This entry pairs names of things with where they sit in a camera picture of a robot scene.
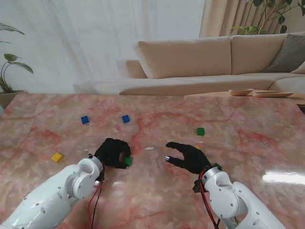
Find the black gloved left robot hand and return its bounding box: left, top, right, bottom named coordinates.
left=94, top=137, right=132, bottom=170

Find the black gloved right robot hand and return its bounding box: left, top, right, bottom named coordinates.
left=164, top=141, right=213, bottom=175

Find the wooden coffee table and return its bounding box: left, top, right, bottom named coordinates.
left=184, top=91, right=305, bottom=105

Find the wooden bowl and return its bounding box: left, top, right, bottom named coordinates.
left=228, top=88, right=254, bottom=97

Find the beige corner sofa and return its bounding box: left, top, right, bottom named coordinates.
left=73, top=32, right=305, bottom=96

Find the flat wooden tray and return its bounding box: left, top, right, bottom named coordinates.
left=252, top=91, right=295, bottom=98

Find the beige plant pot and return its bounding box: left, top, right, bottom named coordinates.
left=0, top=90, right=29, bottom=110

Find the white sheer curtain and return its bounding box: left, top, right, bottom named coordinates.
left=0, top=0, right=205, bottom=94

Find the broad-leaf potted plant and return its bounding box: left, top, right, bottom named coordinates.
left=0, top=22, right=34, bottom=94

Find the beige sofa pillow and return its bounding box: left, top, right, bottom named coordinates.
left=290, top=62, right=305, bottom=74

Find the beige curtain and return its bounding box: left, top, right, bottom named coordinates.
left=199, top=0, right=270, bottom=38

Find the grey sofa cushion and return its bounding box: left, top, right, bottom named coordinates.
left=263, top=33, right=305, bottom=73

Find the tall leafy houseplant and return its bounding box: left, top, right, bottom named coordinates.
left=229, top=0, right=294, bottom=36

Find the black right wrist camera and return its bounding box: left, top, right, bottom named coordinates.
left=192, top=178, right=203, bottom=193

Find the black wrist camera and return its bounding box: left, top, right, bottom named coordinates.
left=94, top=167, right=105, bottom=189
left=192, top=178, right=203, bottom=193

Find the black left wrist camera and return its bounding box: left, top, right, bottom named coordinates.
left=94, top=167, right=105, bottom=189

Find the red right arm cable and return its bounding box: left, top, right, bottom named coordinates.
left=199, top=169, right=221, bottom=229

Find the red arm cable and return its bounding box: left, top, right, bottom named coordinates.
left=199, top=169, right=221, bottom=229
left=87, top=164, right=105, bottom=229

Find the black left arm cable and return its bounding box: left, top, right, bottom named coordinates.
left=90, top=176, right=106, bottom=229

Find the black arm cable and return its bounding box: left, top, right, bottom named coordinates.
left=201, top=188, right=221, bottom=229
left=90, top=176, right=106, bottom=229

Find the red left arm cable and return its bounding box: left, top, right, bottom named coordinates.
left=87, top=164, right=105, bottom=229

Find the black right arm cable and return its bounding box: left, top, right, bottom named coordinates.
left=201, top=188, right=221, bottom=229

